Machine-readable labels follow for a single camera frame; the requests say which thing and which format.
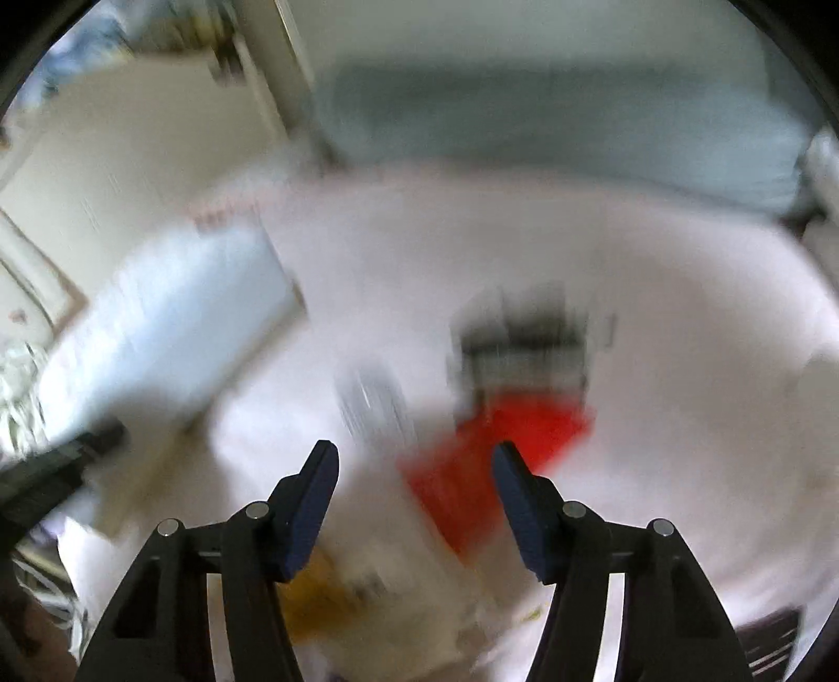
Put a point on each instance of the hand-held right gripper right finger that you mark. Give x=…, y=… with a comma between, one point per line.
x=521, y=511

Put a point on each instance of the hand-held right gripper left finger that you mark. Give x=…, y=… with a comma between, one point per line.
x=308, y=518

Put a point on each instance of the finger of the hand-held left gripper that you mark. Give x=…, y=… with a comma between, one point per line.
x=98, y=442

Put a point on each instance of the red snack packet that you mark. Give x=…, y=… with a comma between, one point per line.
x=505, y=452

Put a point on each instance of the clear plastic bottle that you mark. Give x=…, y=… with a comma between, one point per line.
x=370, y=406

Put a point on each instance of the white storage box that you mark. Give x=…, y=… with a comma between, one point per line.
x=170, y=328

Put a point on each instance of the yellow snack packet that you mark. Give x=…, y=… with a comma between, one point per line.
x=321, y=593

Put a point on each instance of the green white patterned cloth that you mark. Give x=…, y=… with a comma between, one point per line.
x=16, y=393

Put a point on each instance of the black and grey object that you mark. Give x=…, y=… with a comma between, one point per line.
x=518, y=347

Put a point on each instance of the pink bed sheet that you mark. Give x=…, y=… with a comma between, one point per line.
x=688, y=393

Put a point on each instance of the dark striped object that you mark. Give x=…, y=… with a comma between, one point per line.
x=770, y=646

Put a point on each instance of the cream cabinet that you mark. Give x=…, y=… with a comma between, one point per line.
x=111, y=157

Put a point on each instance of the grey blanket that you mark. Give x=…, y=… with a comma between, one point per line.
x=557, y=131

